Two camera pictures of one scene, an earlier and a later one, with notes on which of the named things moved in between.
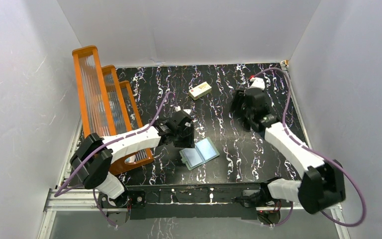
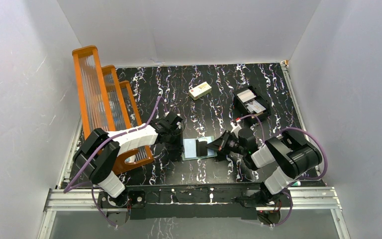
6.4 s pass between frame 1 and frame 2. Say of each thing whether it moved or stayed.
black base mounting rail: stayed
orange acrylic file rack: stayed
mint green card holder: moved
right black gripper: moved
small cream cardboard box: stayed
